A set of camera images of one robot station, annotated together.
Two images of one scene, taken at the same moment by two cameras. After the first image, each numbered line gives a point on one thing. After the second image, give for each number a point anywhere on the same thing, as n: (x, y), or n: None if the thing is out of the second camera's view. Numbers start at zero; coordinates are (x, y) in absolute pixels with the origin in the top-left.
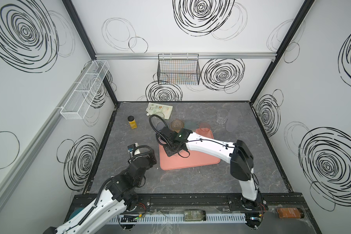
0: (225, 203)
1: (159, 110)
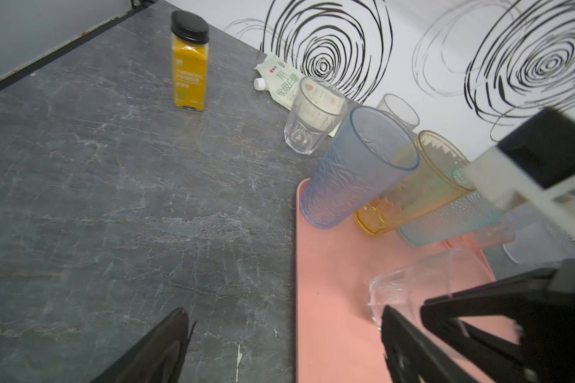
0: None
1: (280, 81)
